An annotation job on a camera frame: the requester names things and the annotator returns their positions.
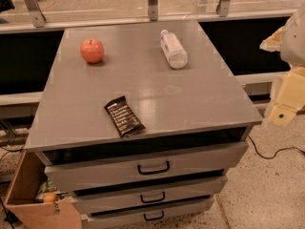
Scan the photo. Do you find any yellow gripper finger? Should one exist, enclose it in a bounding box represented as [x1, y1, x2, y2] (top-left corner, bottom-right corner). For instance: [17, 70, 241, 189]
[259, 28, 283, 52]
[267, 67, 305, 127]

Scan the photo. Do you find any clear plastic water bottle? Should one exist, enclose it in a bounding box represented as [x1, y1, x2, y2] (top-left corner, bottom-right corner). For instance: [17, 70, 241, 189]
[160, 30, 188, 70]

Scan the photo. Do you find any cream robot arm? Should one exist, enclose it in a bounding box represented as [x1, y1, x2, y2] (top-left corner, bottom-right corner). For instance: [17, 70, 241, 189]
[259, 3, 305, 127]

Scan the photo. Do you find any top grey drawer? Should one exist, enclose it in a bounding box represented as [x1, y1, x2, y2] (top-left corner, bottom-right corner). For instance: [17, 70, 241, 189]
[45, 141, 248, 192]

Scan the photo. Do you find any grey drawer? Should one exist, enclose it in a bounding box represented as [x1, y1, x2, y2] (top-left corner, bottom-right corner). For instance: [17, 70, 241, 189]
[45, 141, 248, 192]
[72, 176, 228, 214]
[88, 196, 214, 229]

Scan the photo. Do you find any grey drawer cabinet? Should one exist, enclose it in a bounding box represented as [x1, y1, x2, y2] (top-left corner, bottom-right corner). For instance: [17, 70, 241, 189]
[24, 19, 264, 229]

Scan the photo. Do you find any black snack bar wrapper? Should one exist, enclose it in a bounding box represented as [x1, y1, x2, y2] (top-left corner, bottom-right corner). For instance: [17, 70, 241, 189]
[104, 96, 145, 138]

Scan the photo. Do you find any red apple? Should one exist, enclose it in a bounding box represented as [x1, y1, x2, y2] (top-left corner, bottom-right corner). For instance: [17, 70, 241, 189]
[80, 39, 104, 64]

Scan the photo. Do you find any middle grey drawer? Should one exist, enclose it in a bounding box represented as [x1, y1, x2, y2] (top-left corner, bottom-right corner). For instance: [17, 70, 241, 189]
[72, 176, 228, 214]

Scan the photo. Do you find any bottom grey drawer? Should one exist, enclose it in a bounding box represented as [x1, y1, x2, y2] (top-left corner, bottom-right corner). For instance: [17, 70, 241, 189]
[88, 196, 214, 229]

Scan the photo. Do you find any green patterned snack bag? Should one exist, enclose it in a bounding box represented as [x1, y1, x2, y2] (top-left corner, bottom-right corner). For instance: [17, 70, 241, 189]
[35, 179, 67, 201]

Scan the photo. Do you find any small orange fruit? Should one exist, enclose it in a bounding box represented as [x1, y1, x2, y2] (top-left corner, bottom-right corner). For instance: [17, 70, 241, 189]
[43, 193, 58, 202]

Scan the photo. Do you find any brown cardboard box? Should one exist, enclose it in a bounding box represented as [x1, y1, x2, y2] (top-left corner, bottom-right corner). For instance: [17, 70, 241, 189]
[4, 151, 82, 229]

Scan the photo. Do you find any black floor cable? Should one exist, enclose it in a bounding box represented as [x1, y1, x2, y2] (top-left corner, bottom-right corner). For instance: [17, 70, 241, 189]
[247, 135, 305, 160]

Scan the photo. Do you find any right metal bracket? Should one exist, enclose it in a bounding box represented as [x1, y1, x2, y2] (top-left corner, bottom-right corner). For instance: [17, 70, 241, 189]
[216, 0, 231, 17]

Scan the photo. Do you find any metal bracket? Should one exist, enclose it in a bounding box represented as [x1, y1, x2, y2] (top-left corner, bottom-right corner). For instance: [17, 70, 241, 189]
[24, 0, 46, 28]
[216, 0, 231, 17]
[148, 0, 158, 21]

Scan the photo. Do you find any middle metal bracket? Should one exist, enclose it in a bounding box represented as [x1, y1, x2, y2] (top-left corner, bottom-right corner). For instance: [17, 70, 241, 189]
[148, 0, 158, 21]

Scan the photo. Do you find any left metal bracket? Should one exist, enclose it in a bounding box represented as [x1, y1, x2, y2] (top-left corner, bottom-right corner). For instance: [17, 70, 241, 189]
[24, 0, 46, 28]

